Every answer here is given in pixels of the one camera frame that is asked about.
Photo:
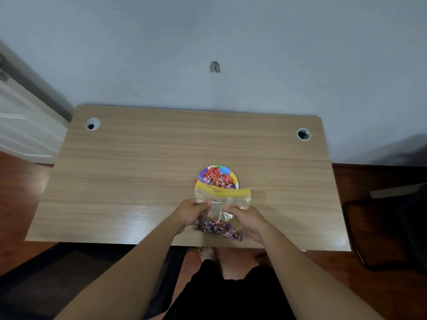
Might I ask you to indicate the person's left forearm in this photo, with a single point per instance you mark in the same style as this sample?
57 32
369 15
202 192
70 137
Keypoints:
131 274

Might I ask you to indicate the person's left thumb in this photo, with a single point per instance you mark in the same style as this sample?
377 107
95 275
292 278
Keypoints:
201 205

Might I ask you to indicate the pile of purple candies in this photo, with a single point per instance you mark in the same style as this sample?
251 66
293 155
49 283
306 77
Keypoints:
218 227

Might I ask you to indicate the person's right hand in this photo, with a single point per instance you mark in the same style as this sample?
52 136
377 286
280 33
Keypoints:
247 221

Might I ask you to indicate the colourful paper plate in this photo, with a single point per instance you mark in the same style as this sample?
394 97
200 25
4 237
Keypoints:
218 176

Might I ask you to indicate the person's right thumb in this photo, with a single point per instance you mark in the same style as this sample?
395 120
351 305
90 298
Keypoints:
231 208

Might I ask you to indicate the pile of red orange candies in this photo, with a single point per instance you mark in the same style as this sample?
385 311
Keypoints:
218 178

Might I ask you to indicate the black chair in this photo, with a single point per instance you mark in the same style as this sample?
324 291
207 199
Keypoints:
393 229

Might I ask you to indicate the wooden desk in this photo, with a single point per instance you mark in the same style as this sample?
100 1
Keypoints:
160 176

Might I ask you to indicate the person's right forearm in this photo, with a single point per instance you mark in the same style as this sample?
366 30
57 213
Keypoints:
307 279

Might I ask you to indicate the person's black shorts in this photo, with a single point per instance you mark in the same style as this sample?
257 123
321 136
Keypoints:
230 293

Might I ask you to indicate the person's left hand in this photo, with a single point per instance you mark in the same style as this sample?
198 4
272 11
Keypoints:
187 211

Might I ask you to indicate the clear zip bag yellow top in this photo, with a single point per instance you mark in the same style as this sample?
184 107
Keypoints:
222 209

